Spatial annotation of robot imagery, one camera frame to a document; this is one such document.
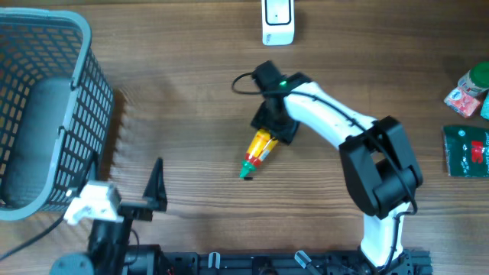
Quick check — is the green 3M gloves package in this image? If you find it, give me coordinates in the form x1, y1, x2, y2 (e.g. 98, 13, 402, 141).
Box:
442, 125, 488, 178

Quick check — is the white barcode scanner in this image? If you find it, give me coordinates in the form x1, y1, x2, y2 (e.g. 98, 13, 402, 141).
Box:
261, 0, 295, 46

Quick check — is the teal wet wipes pack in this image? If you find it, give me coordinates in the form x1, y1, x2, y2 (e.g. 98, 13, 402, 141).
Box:
481, 93, 489, 120

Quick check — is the left black camera cable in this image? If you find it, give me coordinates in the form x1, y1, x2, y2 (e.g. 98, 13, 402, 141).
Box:
0, 213, 68, 263

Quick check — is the grey plastic shopping basket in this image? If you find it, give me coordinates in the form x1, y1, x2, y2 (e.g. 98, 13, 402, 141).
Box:
1, 8, 115, 221

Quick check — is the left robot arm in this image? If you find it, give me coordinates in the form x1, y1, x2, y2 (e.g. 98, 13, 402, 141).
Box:
50, 152, 174, 275

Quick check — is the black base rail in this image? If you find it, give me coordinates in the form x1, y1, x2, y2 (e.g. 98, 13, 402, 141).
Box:
122, 245, 433, 275

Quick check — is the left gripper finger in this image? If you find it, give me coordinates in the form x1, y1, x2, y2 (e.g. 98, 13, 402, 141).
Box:
143, 157, 167, 205
78, 150, 99, 187

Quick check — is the green lid jar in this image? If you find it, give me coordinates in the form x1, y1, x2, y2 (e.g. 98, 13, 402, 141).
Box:
458, 62, 489, 98

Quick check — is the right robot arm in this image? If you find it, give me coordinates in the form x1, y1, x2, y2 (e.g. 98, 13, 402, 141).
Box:
249, 61, 423, 274

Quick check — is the red sauce bottle green cap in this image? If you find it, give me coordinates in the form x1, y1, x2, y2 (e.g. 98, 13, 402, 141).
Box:
239, 128, 279, 178

